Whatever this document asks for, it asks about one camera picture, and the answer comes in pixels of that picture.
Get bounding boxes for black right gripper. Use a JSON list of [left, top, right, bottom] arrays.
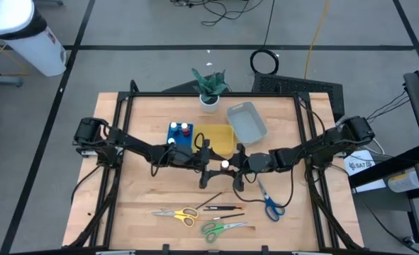
[[228, 142, 253, 193]]

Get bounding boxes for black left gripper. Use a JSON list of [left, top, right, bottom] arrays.
[[191, 139, 231, 189]]

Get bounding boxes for thin brown-tipped paint brush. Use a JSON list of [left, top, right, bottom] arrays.
[[194, 190, 228, 210]]

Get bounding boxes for blue-handled scissors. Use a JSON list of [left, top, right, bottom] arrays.
[[257, 178, 286, 223]]

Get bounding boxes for black brush with silver ferrule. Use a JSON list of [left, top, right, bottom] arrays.
[[211, 212, 246, 221]]

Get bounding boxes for green-handled scissors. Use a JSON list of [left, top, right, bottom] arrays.
[[199, 221, 249, 244]]

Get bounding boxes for yellow-handled scissors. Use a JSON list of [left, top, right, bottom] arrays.
[[152, 206, 200, 228]]

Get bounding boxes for yellow plastic bin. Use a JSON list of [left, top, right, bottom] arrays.
[[192, 124, 235, 157]]

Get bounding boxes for blue plastic bin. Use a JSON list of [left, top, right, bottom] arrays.
[[165, 122, 195, 148]]

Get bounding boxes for grey plastic bin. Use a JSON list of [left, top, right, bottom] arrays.
[[225, 101, 269, 146]]

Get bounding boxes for green plant in white pot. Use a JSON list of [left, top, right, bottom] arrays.
[[190, 67, 231, 114]]

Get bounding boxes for black perforated panel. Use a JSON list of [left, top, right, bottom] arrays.
[[250, 72, 345, 123]]

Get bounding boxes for white paper sign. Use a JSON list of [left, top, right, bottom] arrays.
[[343, 149, 387, 194]]

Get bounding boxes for white and yellow container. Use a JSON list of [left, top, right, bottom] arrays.
[[387, 169, 419, 194]]

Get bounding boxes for white trash bin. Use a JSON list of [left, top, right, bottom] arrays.
[[0, 0, 68, 78]]

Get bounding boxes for grey metal stand leg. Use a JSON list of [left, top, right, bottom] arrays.
[[0, 72, 23, 89]]

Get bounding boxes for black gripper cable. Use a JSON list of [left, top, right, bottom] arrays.
[[232, 164, 296, 210]]

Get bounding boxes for coiled black cable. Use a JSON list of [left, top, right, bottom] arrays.
[[249, 0, 280, 76]]

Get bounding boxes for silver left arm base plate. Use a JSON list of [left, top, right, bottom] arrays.
[[74, 148, 102, 159]]

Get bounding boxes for black base cable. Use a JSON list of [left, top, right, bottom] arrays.
[[69, 164, 102, 205]]

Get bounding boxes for white cables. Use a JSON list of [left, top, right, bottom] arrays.
[[335, 115, 386, 155]]

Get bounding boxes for black cable tangle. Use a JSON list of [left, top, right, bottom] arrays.
[[169, 0, 267, 28]]

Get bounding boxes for yellow floor cable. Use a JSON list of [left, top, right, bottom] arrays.
[[303, 0, 333, 80]]

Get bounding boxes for black floor cable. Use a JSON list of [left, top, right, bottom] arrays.
[[367, 95, 411, 123], [364, 90, 408, 121]]

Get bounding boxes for thin yellow cord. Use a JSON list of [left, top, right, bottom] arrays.
[[0, 30, 30, 77]]

